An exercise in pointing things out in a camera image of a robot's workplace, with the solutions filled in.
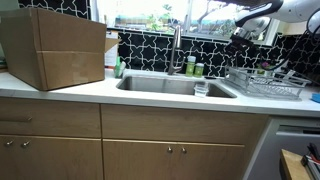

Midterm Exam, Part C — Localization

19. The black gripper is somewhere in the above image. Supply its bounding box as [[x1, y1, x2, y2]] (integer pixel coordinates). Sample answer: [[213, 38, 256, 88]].
[[226, 35, 254, 56]]

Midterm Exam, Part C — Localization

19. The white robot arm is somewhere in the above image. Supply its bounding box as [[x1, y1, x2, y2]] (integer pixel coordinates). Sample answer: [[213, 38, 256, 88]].
[[225, 0, 320, 55]]

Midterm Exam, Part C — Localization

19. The small green jar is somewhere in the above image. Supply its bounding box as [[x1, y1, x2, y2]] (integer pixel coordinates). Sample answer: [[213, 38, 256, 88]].
[[194, 63, 204, 78]]

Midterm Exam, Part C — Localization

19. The green soap bottle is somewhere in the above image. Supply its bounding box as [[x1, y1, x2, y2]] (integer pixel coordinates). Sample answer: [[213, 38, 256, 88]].
[[185, 56, 196, 77]]

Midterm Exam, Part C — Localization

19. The clear plastic cup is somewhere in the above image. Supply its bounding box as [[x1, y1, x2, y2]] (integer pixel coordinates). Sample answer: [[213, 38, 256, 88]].
[[194, 82, 209, 97]]

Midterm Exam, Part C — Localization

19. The silver kitchen faucet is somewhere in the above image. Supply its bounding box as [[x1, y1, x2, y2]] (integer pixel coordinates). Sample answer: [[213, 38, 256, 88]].
[[168, 25, 182, 75]]

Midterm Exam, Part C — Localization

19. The stainless steel sink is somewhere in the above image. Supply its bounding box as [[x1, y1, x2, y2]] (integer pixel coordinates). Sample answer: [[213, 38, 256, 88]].
[[117, 75, 236, 98]]

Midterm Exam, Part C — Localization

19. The blue sponge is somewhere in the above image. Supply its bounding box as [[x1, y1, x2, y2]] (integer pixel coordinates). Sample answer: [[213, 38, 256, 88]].
[[311, 93, 320, 103]]

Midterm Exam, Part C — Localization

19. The white dishwasher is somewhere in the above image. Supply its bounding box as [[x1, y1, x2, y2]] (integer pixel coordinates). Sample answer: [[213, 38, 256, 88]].
[[243, 116, 320, 180]]

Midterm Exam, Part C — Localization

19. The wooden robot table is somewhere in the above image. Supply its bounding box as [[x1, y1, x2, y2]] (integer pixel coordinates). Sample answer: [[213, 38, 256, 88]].
[[280, 149, 311, 180]]

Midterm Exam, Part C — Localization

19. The cardboard box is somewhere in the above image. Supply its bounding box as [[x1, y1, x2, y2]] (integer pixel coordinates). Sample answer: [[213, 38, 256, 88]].
[[0, 8, 120, 91]]

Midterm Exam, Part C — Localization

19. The wire dish rack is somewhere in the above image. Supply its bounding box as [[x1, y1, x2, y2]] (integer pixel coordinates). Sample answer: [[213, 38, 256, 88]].
[[223, 66, 310, 100]]

